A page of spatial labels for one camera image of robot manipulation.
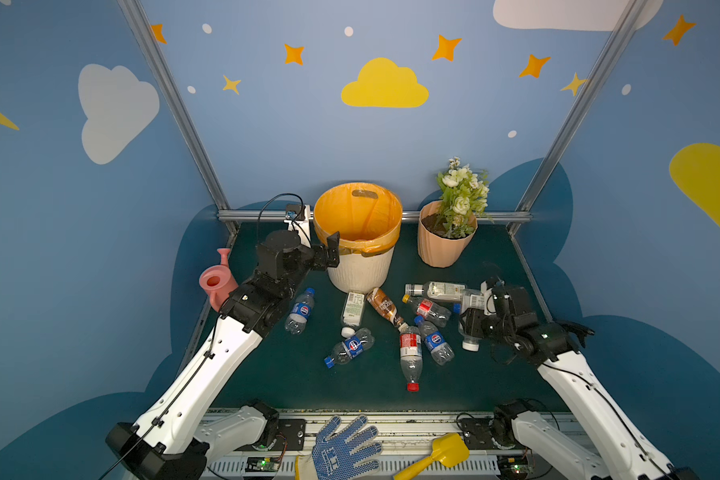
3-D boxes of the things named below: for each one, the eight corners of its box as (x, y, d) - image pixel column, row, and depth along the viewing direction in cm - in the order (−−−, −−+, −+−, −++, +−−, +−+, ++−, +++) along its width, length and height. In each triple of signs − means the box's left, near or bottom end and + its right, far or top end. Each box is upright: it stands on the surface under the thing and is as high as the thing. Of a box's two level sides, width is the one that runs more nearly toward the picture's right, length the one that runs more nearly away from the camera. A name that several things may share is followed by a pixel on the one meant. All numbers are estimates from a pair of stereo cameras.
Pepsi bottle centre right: (438, 367, 86) (441, 363, 83) (413, 321, 95) (415, 316, 93) (454, 360, 87) (457, 356, 85) (428, 316, 96) (430, 311, 94)
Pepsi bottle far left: (286, 332, 93) (283, 325, 90) (304, 292, 103) (303, 284, 99) (301, 336, 92) (299, 329, 89) (318, 295, 102) (317, 288, 98)
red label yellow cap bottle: (399, 305, 98) (400, 301, 96) (407, 293, 101) (408, 289, 99) (444, 329, 92) (446, 325, 90) (451, 316, 96) (453, 312, 93)
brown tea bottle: (399, 335, 91) (400, 330, 89) (366, 296, 100) (366, 292, 98) (410, 327, 93) (411, 322, 91) (376, 290, 102) (377, 285, 99)
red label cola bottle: (402, 391, 82) (405, 385, 78) (398, 333, 93) (400, 326, 89) (424, 391, 82) (428, 386, 78) (417, 333, 93) (420, 326, 89)
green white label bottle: (338, 336, 91) (338, 333, 90) (348, 294, 101) (347, 291, 99) (357, 339, 91) (357, 336, 89) (365, 297, 101) (365, 293, 99)
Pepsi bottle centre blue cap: (333, 376, 84) (332, 371, 81) (322, 361, 87) (321, 355, 84) (374, 343, 91) (375, 337, 88) (363, 330, 94) (363, 324, 90)
